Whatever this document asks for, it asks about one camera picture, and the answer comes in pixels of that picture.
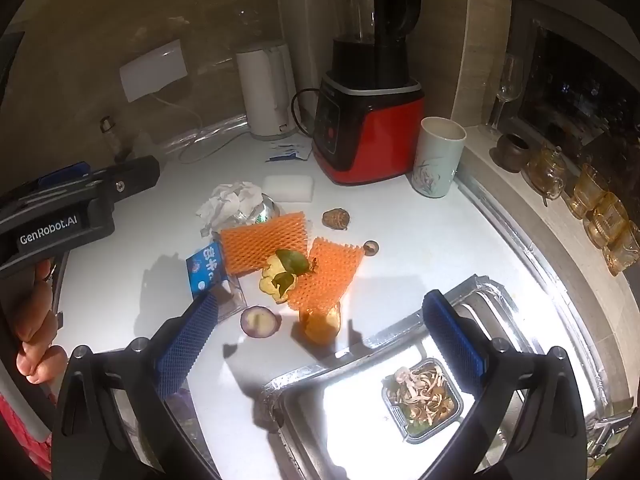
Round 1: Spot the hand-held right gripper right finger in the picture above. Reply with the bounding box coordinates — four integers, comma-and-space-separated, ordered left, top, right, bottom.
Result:
422, 289, 587, 480

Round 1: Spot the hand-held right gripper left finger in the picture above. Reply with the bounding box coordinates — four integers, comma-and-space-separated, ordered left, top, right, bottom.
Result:
50, 292, 221, 480

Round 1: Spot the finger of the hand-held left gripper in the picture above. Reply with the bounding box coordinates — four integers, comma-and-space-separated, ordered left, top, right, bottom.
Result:
85, 156, 161, 202
30, 161, 92, 189

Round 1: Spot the purple fruit half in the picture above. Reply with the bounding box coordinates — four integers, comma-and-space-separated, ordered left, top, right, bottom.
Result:
239, 305, 281, 338

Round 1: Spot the blue snack packet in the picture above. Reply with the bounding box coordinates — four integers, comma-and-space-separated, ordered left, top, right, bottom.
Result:
185, 242, 249, 319

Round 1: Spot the white tissue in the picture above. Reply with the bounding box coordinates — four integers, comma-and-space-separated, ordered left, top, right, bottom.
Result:
195, 180, 264, 237

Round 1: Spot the pale orange peel piece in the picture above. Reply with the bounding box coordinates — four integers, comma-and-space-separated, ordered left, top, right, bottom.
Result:
258, 252, 301, 305

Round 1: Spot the orange foam fruit net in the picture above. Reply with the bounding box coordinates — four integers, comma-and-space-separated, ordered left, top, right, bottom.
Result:
219, 210, 308, 277
288, 236, 366, 312

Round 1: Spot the green leaf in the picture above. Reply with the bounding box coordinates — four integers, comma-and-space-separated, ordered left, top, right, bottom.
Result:
275, 248, 309, 297

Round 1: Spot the dark orange peel piece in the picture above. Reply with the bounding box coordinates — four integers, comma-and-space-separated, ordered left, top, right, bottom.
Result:
299, 301, 344, 344

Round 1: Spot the clear shiny wrapper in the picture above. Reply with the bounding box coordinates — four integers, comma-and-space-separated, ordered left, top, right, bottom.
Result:
239, 194, 282, 227

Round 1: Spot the blue white sachet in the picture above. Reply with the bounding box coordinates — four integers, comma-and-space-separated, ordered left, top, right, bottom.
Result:
264, 140, 312, 163

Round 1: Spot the person's left hand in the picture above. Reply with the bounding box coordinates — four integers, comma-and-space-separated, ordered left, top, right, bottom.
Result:
12, 255, 69, 387

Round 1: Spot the glass bottle dark lid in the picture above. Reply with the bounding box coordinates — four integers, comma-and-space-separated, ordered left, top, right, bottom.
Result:
99, 115, 134, 162

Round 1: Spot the plastic food container with leftovers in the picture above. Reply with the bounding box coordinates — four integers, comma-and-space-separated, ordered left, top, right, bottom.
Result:
381, 359, 464, 444

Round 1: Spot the foil lined steel sink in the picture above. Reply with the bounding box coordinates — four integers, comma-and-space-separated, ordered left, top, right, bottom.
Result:
256, 274, 603, 480

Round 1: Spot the white sponge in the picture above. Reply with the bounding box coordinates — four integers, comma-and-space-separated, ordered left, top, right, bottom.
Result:
261, 174, 315, 205

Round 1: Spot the white electric kettle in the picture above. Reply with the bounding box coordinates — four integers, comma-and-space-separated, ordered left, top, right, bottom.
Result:
235, 39, 299, 142

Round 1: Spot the flower print ceramic cup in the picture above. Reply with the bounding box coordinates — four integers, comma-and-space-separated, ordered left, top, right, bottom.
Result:
411, 116, 468, 198

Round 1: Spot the amber glass cup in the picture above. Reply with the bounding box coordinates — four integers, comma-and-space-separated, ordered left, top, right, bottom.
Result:
584, 191, 629, 249
604, 221, 640, 277
569, 161, 610, 219
526, 141, 569, 207

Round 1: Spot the dark clay teapot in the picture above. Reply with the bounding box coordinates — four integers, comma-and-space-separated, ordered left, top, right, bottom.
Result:
495, 132, 532, 174

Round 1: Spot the red black blender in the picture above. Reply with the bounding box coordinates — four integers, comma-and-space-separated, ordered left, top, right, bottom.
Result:
311, 0, 427, 187

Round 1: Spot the wine glass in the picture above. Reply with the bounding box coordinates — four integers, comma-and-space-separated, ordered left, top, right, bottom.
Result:
484, 53, 524, 137

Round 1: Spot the white power cable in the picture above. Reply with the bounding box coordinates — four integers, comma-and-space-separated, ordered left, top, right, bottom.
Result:
150, 91, 238, 165

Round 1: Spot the white wall socket cover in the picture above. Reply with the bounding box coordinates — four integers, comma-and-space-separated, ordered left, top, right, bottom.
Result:
119, 39, 189, 104

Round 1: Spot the black power cable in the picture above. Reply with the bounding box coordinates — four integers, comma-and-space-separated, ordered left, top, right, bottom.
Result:
289, 88, 322, 137

